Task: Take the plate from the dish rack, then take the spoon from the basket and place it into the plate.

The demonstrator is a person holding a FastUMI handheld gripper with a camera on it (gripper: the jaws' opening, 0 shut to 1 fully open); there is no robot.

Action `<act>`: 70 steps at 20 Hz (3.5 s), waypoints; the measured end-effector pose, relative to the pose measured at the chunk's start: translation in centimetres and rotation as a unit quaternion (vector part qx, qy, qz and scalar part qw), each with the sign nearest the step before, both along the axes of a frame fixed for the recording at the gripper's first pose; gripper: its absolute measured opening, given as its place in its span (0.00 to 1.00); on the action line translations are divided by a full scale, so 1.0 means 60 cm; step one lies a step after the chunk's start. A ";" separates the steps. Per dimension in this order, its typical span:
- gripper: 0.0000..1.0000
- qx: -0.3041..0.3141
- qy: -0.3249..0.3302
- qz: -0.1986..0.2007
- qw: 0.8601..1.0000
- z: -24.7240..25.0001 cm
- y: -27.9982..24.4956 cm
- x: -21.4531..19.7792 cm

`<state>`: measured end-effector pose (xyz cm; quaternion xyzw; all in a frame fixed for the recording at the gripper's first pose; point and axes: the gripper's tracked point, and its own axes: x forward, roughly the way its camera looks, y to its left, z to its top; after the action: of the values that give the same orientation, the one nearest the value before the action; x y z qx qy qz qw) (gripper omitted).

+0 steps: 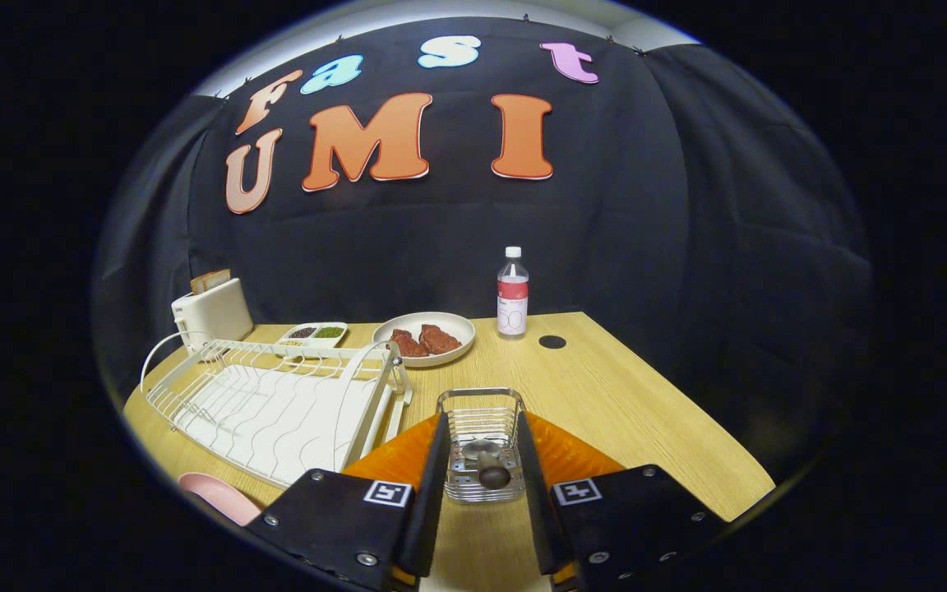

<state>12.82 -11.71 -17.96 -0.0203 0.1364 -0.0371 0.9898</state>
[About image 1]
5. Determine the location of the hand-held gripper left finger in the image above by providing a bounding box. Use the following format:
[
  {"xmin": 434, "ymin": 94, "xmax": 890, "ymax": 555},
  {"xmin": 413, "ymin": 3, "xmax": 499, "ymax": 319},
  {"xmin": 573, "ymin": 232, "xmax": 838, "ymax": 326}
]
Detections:
[{"xmin": 245, "ymin": 411, "xmax": 451, "ymax": 592}]

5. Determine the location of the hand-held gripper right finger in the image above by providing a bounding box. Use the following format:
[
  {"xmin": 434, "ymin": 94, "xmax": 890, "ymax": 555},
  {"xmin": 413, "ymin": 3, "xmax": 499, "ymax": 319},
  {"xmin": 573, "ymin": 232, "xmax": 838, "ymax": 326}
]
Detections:
[{"xmin": 515, "ymin": 409, "xmax": 729, "ymax": 592}]

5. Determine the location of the metal wire basket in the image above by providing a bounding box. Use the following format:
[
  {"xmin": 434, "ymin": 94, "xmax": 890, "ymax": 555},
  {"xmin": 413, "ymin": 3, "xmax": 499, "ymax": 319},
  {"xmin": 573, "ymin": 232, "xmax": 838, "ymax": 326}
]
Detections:
[{"xmin": 436, "ymin": 387, "xmax": 527, "ymax": 504}]

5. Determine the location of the metal spoon with dark handle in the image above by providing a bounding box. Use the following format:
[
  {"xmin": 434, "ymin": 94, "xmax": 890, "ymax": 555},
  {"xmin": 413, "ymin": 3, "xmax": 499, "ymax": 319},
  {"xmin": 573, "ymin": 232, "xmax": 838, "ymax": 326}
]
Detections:
[{"xmin": 461, "ymin": 438, "xmax": 513, "ymax": 491}]

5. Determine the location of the white wire dish rack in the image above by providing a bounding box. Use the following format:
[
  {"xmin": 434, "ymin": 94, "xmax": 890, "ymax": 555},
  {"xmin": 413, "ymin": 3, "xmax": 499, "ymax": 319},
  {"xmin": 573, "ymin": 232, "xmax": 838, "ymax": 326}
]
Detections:
[{"xmin": 140, "ymin": 331, "xmax": 413, "ymax": 490}]

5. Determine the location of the pink plate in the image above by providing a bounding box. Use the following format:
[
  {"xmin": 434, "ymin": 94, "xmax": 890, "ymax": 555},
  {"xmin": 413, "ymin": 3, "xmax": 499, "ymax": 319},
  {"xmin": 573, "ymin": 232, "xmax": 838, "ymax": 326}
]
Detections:
[{"xmin": 178, "ymin": 472, "xmax": 263, "ymax": 527}]

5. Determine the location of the white plate with meat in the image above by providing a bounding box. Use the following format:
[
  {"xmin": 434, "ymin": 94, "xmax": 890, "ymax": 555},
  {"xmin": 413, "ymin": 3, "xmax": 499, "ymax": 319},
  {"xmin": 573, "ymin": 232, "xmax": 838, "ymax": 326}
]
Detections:
[{"xmin": 372, "ymin": 311, "xmax": 477, "ymax": 368}]

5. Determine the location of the red meat piece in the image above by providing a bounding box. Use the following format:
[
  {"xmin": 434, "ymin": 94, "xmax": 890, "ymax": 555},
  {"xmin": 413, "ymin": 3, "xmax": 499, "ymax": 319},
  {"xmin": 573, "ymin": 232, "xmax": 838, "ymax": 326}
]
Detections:
[
  {"xmin": 390, "ymin": 329, "xmax": 430, "ymax": 358},
  {"xmin": 418, "ymin": 323, "xmax": 464, "ymax": 355}
]

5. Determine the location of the clear bottle with red label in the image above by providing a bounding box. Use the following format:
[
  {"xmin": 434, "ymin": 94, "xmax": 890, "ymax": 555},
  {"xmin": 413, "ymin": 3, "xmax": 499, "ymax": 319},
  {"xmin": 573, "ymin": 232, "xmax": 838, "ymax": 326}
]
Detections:
[{"xmin": 497, "ymin": 246, "xmax": 530, "ymax": 339}]

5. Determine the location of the white divided tray with beans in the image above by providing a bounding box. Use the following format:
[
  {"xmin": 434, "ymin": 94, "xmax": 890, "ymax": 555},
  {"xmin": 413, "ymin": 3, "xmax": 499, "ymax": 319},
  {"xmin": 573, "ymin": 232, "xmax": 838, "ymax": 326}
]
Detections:
[{"xmin": 275, "ymin": 321, "xmax": 349, "ymax": 358}]

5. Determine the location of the white toaster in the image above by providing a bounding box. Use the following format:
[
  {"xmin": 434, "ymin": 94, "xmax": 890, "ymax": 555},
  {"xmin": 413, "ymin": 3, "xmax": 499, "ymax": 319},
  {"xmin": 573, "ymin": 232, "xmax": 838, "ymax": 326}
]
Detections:
[{"xmin": 171, "ymin": 278, "xmax": 254, "ymax": 353}]

